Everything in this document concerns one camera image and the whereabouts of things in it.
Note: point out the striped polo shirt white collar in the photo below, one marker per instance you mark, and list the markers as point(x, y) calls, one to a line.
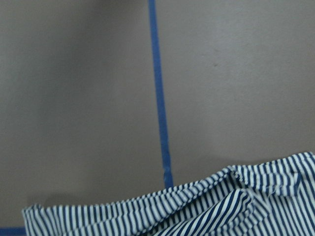
point(275, 198)

